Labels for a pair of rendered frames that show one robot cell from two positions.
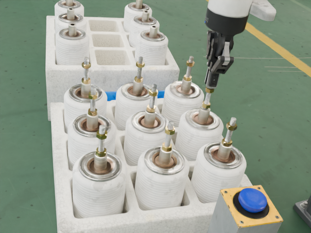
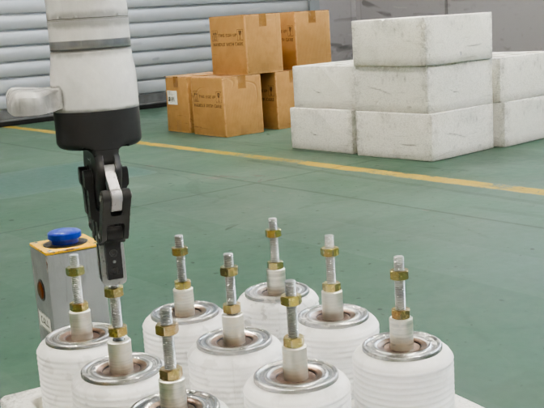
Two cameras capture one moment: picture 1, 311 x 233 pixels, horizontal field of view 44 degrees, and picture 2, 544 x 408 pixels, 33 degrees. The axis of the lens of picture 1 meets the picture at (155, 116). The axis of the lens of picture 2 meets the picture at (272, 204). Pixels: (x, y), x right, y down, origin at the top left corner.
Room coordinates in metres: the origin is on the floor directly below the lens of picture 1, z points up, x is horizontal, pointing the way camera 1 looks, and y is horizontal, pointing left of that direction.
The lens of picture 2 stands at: (1.52, -0.09, 0.56)
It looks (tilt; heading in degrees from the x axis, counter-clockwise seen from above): 11 degrees down; 170
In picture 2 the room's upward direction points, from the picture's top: 4 degrees counter-clockwise
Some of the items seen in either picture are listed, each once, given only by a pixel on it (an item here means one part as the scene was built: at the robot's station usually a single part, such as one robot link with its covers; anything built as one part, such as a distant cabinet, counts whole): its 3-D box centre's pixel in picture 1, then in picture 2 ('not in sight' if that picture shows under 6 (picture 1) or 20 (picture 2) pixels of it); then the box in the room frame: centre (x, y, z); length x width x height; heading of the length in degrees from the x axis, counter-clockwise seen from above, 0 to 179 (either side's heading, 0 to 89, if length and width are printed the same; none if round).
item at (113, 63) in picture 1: (106, 64); not in sight; (1.16, 0.19, 0.09); 0.39 x 0.39 x 0.18; 17
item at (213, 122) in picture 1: (202, 119); (121, 369); (0.68, -0.10, 0.25); 0.08 x 0.08 x 0.01
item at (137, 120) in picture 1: (149, 122); (234, 342); (0.64, 0.01, 0.25); 0.08 x 0.08 x 0.01
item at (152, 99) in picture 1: (152, 101); (230, 290); (0.64, 0.01, 0.30); 0.01 x 0.01 x 0.08
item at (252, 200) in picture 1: (251, 201); (65, 238); (0.39, -0.16, 0.32); 0.04 x 0.04 x 0.02
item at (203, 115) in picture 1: (203, 114); (120, 356); (0.68, -0.10, 0.26); 0.02 x 0.02 x 0.03
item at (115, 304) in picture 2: (207, 97); (116, 312); (0.68, -0.10, 0.31); 0.01 x 0.01 x 0.08
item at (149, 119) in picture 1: (150, 117); (233, 329); (0.64, 0.01, 0.26); 0.02 x 0.02 x 0.03
